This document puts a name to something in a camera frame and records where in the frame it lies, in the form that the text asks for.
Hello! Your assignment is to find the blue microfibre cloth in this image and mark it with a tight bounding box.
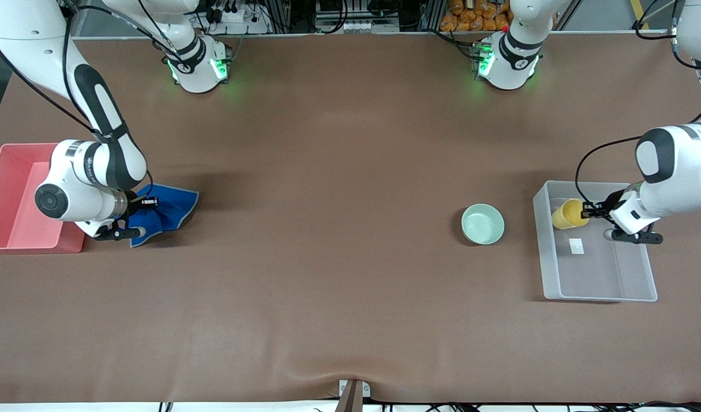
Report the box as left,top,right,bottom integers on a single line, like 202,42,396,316
127,183,200,248

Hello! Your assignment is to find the yellow plastic cup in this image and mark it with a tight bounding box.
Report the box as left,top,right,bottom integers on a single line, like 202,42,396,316
551,199,590,230

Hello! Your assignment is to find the mint green bowl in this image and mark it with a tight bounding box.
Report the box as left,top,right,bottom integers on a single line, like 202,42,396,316
461,204,505,245

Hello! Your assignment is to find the clear plastic bin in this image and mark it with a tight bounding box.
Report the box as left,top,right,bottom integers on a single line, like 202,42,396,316
533,180,658,302

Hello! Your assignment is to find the pink plastic box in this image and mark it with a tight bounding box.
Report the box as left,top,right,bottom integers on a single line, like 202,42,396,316
0,143,86,254

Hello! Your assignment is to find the brown table cover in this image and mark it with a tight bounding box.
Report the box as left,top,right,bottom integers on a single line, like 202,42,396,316
0,31,701,404

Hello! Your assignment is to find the white power strip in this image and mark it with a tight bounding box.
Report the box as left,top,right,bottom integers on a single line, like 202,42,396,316
204,6,271,35

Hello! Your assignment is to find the orange packages pile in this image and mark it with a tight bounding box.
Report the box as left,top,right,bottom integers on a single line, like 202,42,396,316
440,0,512,33

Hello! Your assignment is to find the white electronics unit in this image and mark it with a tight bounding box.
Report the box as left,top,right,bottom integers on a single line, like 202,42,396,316
315,20,401,34

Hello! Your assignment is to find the metal table clamp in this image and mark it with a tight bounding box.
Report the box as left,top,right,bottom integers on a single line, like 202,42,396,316
338,379,371,412

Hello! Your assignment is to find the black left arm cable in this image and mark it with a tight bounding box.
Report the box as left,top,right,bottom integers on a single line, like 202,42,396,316
575,136,644,208

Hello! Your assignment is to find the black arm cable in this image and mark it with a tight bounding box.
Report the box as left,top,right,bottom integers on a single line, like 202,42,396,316
0,5,176,144
575,136,644,208

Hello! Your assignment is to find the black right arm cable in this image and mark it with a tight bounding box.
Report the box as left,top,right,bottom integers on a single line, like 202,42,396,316
0,5,176,144

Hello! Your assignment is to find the aluminium frame profile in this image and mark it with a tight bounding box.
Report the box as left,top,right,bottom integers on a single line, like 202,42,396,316
267,0,296,33
419,0,446,32

